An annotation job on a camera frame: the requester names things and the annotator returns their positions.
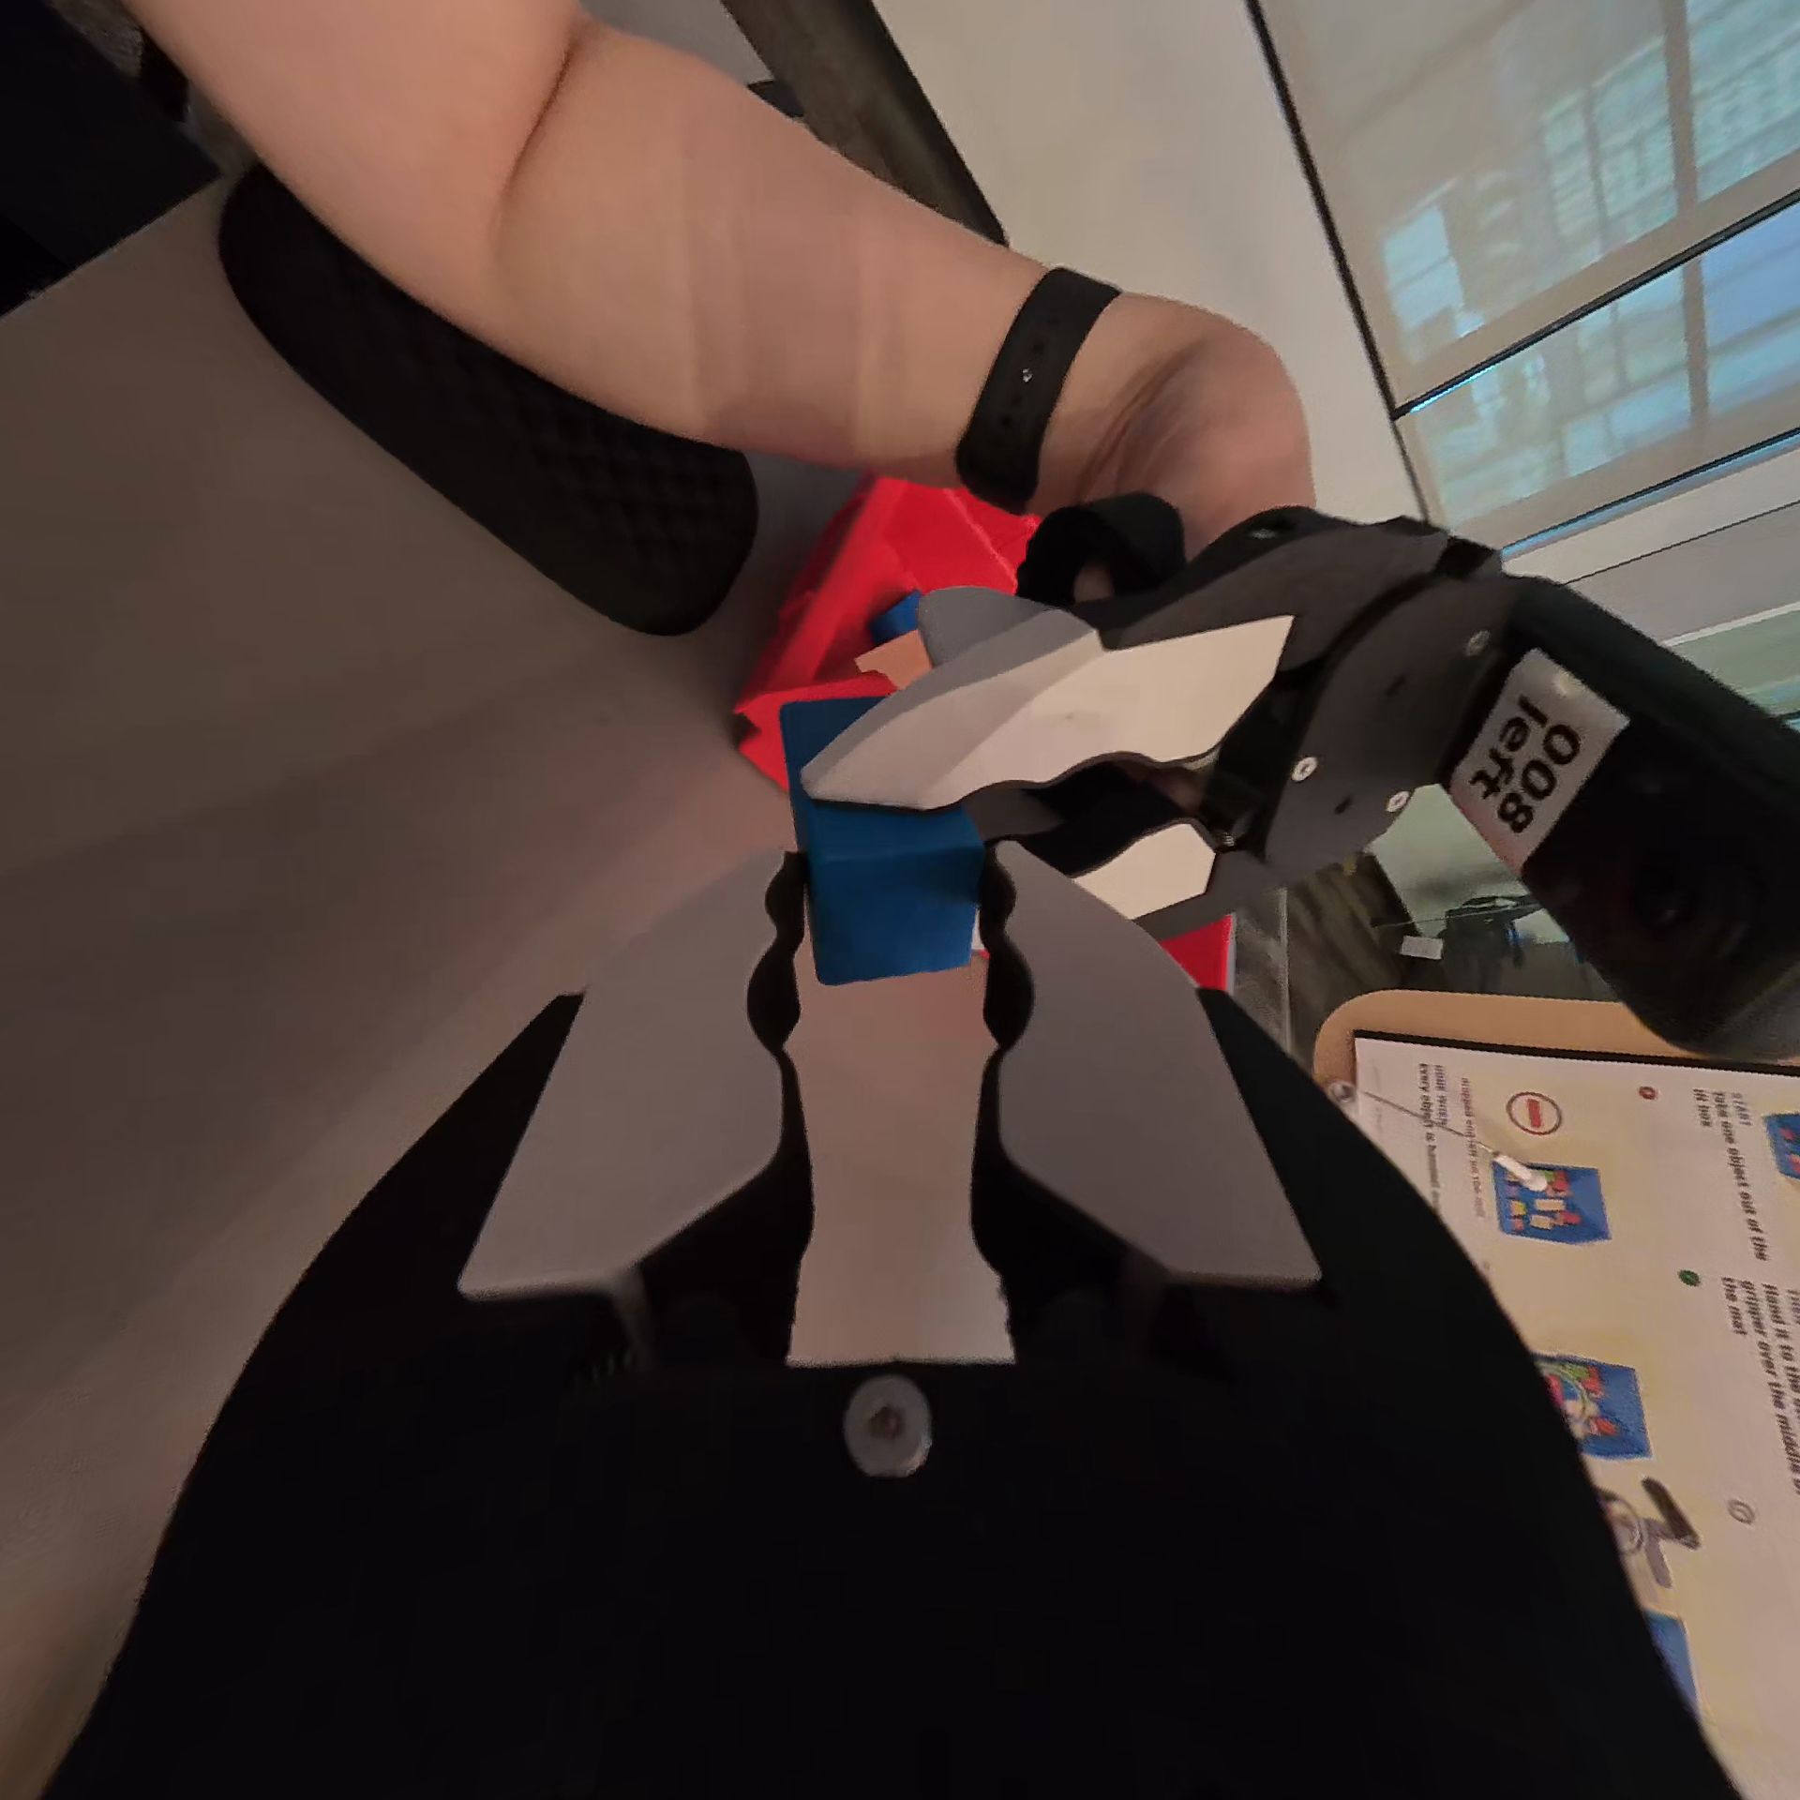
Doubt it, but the glass wall panel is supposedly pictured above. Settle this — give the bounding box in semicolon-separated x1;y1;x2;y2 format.
1245;0;1800;562

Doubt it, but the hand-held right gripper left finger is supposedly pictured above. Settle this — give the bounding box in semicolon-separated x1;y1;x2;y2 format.
457;848;813;1298

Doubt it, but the black metal post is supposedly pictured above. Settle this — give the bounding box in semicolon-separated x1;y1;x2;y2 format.
717;0;1007;256

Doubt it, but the instruction sheet on wooden board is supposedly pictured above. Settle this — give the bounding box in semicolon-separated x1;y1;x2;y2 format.
1311;994;1800;1800

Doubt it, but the person's left forearm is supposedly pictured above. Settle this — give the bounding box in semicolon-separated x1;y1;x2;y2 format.
120;0;1047;497

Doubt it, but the blue wooden block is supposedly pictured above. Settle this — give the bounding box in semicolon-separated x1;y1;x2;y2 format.
778;695;983;987

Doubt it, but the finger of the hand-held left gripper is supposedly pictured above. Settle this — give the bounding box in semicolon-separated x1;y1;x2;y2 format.
977;769;1230;934
795;586;1300;816

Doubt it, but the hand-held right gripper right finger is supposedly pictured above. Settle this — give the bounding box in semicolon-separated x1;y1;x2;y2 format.
977;838;1323;1292

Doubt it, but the black wristband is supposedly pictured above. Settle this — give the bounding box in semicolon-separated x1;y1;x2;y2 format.
952;265;1121;515

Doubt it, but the black textured armrest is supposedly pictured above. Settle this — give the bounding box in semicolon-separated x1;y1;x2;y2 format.
216;158;755;633

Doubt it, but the red plastic bin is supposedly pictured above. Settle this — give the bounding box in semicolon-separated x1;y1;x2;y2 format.
727;474;1240;994

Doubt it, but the printed instruction sheet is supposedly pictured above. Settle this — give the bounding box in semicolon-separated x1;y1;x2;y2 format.
1345;1025;1800;1800

